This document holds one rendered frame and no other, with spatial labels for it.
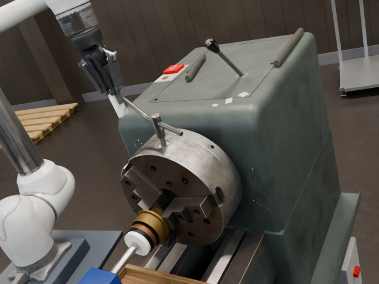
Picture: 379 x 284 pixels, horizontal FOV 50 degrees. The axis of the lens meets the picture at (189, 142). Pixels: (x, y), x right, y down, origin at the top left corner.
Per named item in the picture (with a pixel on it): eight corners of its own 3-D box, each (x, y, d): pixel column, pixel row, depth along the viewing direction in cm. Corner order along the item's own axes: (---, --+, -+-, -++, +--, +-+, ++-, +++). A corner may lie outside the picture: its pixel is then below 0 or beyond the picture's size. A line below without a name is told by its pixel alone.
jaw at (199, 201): (180, 187, 107) (216, 185, 99) (188, 202, 109) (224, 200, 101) (157, 215, 99) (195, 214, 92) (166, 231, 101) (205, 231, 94)
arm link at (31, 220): (3, 268, 143) (-31, 221, 133) (31, 232, 158) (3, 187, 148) (39, 267, 137) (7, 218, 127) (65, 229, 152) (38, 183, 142)
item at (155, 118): (172, 153, 104) (161, 114, 98) (165, 157, 103) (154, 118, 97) (167, 150, 106) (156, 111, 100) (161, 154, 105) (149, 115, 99)
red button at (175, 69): (172, 70, 151) (171, 65, 150) (185, 68, 148) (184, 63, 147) (164, 76, 147) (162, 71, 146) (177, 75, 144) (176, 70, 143)
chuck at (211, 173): (154, 213, 130) (126, 130, 114) (245, 234, 114) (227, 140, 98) (139, 233, 124) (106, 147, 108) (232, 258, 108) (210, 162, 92)
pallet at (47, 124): (83, 109, 547) (79, 101, 542) (42, 145, 477) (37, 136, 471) (11, 119, 607) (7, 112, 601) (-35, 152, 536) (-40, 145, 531)
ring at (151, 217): (139, 200, 104) (117, 225, 98) (167, 204, 99) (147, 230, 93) (151, 227, 109) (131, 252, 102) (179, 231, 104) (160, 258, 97)
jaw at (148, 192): (162, 191, 112) (129, 163, 112) (170, 183, 108) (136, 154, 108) (140, 218, 104) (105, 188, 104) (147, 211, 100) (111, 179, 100)
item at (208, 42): (212, 52, 117) (207, 36, 115) (221, 50, 115) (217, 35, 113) (206, 57, 114) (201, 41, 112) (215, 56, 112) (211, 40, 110)
